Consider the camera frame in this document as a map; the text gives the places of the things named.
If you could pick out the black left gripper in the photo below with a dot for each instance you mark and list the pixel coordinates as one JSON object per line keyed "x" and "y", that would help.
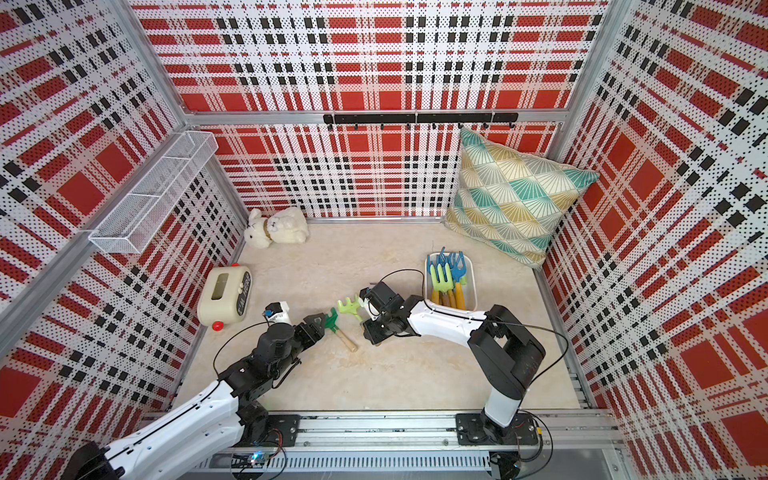
{"x": 301, "y": 329}

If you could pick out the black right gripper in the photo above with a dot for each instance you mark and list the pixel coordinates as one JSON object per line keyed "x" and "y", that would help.
{"x": 373, "y": 335}

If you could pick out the dark green rake wooden handle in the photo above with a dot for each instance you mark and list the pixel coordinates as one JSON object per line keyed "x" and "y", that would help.
{"x": 330, "y": 323}

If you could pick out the light green fork wooden handle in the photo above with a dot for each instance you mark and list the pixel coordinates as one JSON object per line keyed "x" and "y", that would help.
{"x": 351, "y": 306}

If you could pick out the light green rake wooden handle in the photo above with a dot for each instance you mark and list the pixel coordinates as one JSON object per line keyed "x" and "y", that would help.
{"x": 451, "y": 302}

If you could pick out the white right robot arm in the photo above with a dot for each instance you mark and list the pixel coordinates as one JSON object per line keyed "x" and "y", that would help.
{"x": 507, "y": 353}

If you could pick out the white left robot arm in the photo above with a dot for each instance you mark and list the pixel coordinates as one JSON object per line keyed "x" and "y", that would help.
{"x": 213, "y": 420}

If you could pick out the white storage box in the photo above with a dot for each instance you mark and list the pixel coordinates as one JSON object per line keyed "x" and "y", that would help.
{"x": 468, "y": 284}

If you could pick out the cream toy clock radio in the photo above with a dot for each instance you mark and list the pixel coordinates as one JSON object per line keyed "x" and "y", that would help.
{"x": 225, "y": 296}

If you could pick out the white plush bunny toy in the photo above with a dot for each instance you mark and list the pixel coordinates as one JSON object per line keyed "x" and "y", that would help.
{"x": 288, "y": 226}

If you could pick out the teal yellow patterned pillow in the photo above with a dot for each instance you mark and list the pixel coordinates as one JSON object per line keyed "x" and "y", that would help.
{"x": 512, "y": 201}

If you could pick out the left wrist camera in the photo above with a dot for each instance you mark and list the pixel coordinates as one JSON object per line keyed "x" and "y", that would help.
{"x": 277, "y": 312}

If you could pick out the black hook rail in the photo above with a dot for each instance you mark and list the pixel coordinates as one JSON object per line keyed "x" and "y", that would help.
{"x": 459, "y": 119}

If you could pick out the white wire mesh shelf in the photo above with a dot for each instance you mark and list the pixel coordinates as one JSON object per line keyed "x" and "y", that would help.
{"x": 137, "y": 217}

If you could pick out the metal base rail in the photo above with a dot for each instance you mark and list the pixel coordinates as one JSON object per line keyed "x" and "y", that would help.
{"x": 542, "y": 444}

